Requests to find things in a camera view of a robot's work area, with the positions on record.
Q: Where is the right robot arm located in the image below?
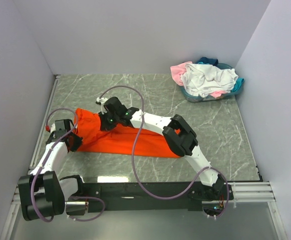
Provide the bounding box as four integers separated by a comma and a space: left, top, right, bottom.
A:
96, 97, 230, 201

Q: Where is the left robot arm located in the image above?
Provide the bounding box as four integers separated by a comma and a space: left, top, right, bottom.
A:
17, 119, 86, 221

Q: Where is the dark blue t shirt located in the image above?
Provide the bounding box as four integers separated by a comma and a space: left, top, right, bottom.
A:
196, 57, 219, 67

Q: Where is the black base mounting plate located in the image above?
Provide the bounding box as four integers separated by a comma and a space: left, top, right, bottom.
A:
55, 181, 236, 216

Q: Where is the orange t shirt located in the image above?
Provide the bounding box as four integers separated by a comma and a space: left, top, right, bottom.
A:
74, 108, 179, 158

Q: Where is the teal t shirt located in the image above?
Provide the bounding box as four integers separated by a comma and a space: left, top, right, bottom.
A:
230, 78, 245, 95

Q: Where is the pink t shirt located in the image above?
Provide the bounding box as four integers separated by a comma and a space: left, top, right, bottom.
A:
170, 62, 229, 99

